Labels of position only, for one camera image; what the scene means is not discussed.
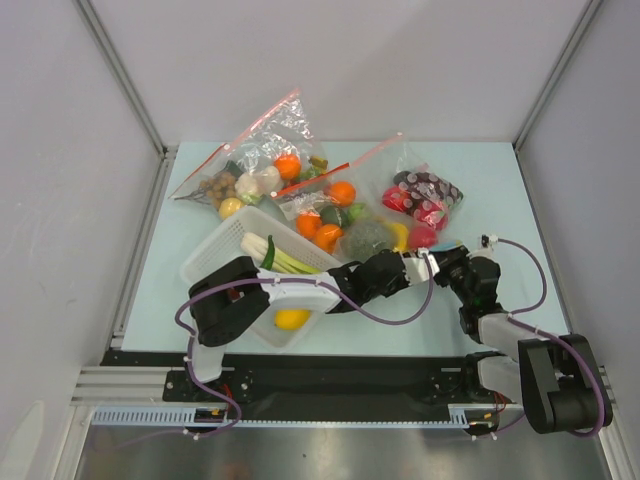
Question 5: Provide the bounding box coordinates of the blue zip clear bag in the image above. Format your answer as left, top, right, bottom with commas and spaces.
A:
335, 217, 443, 262

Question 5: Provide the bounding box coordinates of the red fake apple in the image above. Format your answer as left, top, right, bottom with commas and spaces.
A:
407, 225, 438, 249

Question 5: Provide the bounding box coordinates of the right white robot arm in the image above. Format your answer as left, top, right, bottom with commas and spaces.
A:
429, 244, 613, 437

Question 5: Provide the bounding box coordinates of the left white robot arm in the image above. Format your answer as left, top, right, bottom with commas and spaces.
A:
176, 250, 437, 400

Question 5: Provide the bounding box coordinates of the green fake cabbage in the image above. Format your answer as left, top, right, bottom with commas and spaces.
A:
346, 202, 367, 224

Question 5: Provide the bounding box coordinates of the orange fake tangerine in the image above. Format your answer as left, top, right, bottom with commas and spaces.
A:
312, 224, 344, 254
327, 181, 357, 208
295, 213, 323, 239

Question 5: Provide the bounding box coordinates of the red spotted fake strawberry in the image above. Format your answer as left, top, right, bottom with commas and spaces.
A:
381, 186, 413, 213

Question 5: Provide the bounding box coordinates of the dark green fake avocado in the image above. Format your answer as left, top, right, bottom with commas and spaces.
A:
320, 205, 349, 229

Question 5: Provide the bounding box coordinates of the red zip bag with oranges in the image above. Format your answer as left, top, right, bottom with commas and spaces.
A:
271, 163, 375, 234

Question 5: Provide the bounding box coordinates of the red zip bag with strawberries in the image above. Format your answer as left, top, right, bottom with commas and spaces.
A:
352, 133, 464, 226

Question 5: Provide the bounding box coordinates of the yellow fake lemon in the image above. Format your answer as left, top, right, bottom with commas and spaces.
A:
274, 310, 311, 331

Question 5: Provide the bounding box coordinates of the green fake chili pepper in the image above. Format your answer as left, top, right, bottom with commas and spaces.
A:
260, 235, 276, 270

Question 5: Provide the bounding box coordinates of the white fake green onion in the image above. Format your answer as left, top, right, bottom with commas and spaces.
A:
240, 232, 267, 262

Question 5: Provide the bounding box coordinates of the orange fake orange in bag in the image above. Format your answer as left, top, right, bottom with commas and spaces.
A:
273, 153, 301, 181

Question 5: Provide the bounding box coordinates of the white fake cauliflower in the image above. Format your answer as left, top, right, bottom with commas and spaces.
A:
235, 166, 284, 203

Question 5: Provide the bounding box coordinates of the large crinkled red zip bag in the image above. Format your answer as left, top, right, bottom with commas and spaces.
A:
228, 88, 327, 191

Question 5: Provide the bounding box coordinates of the yellow fake egg fruit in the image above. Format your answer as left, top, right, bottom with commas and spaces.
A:
218, 197, 245, 220

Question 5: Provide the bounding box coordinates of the small bag with brown grapes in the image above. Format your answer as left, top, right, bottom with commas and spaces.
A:
169, 144, 245, 211

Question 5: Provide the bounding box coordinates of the white plastic basket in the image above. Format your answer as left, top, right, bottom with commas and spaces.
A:
180, 207, 340, 353

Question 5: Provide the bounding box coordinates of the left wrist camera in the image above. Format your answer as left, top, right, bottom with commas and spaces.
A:
402, 249, 440, 286

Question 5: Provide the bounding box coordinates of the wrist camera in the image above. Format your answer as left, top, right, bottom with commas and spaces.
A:
469, 234, 499, 260
402, 249, 440, 286

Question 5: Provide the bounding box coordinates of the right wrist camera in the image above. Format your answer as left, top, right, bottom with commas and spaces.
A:
469, 234, 499, 260

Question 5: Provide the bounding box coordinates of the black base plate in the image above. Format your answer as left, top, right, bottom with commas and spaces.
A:
101, 351, 524, 428

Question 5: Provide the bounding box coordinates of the white slotted cable duct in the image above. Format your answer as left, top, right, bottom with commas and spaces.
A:
92, 404, 520, 428

